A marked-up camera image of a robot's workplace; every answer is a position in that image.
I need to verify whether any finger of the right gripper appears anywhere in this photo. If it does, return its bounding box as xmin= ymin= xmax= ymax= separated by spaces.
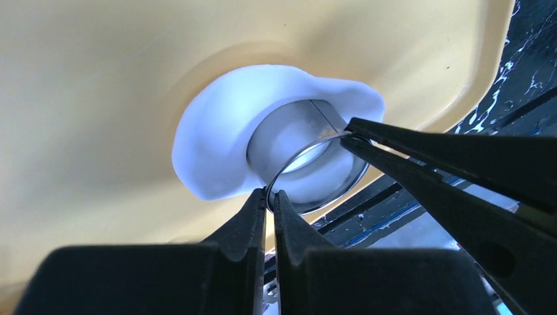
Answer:
xmin=346 ymin=117 xmax=556 ymax=213
xmin=341 ymin=138 xmax=556 ymax=314

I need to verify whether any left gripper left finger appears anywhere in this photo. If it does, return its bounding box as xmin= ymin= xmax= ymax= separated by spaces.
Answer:
xmin=14 ymin=188 xmax=265 ymax=314

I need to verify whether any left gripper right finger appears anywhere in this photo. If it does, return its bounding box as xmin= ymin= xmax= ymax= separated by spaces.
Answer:
xmin=273 ymin=191 xmax=495 ymax=314

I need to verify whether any white dough ball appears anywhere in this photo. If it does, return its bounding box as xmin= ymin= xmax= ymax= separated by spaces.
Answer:
xmin=171 ymin=64 xmax=386 ymax=201

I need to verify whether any round metal cutter ring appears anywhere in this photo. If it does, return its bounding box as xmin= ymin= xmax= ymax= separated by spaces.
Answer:
xmin=246 ymin=98 xmax=372 ymax=217

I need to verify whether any yellow plastic tray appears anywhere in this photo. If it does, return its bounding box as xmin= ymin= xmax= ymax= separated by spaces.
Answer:
xmin=1 ymin=1 xmax=519 ymax=314

